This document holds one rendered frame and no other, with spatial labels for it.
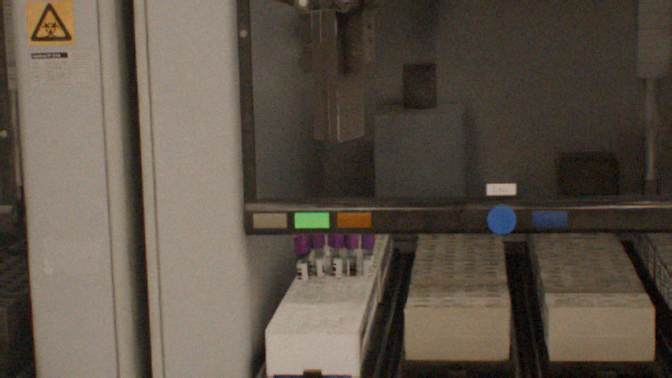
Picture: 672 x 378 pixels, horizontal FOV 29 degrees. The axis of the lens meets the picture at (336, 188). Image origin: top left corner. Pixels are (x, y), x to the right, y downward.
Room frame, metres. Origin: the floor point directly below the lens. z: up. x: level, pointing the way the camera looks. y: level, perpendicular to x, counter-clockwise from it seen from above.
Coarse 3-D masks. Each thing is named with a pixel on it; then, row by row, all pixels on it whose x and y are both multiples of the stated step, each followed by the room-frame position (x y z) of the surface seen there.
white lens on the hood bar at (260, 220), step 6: (258, 216) 1.37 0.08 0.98; (264, 216) 1.37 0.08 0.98; (270, 216) 1.37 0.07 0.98; (276, 216) 1.37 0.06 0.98; (282, 216) 1.36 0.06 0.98; (258, 222) 1.37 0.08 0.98; (264, 222) 1.37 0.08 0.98; (270, 222) 1.37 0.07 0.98; (276, 222) 1.37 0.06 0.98; (282, 222) 1.36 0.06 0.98; (258, 228) 1.37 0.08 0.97; (264, 228) 1.37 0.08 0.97; (270, 228) 1.37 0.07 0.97; (276, 228) 1.37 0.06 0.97; (282, 228) 1.37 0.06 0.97
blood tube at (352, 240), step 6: (348, 240) 1.59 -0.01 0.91; (354, 240) 1.58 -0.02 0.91; (348, 246) 1.59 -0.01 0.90; (354, 246) 1.58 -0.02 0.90; (348, 252) 1.59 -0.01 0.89; (354, 252) 1.59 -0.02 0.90; (348, 258) 1.59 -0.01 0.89; (354, 258) 1.59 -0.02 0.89; (348, 264) 1.59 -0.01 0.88; (354, 264) 1.59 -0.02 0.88; (348, 270) 1.59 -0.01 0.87; (354, 270) 1.59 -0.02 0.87
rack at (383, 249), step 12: (360, 240) 1.80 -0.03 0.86; (384, 240) 1.80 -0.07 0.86; (312, 252) 1.73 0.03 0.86; (360, 252) 1.73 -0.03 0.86; (384, 252) 1.73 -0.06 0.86; (312, 264) 1.66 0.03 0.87; (360, 264) 1.65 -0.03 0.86; (384, 264) 1.82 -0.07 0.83; (384, 276) 1.74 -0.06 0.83; (384, 288) 1.72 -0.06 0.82
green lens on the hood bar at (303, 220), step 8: (296, 216) 1.36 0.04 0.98; (304, 216) 1.36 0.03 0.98; (312, 216) 1.36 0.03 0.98; (320, 216) 1.36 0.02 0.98; (328, 216) 1.36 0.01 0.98; (296, 224) 1.36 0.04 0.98; (304, 224) 1.36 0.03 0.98; (312, 224) 1.36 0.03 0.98; (320, 224) 1.36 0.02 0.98; (328, 224) 1.36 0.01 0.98
